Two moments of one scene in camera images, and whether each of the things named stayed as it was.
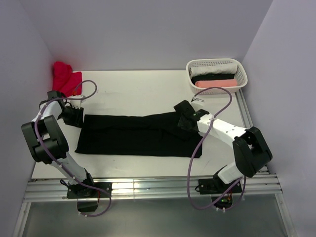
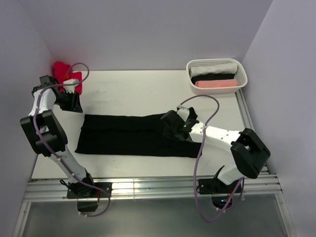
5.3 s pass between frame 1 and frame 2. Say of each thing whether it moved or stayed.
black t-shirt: stayed
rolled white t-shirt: stayed
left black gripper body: moved
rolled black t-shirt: stayed
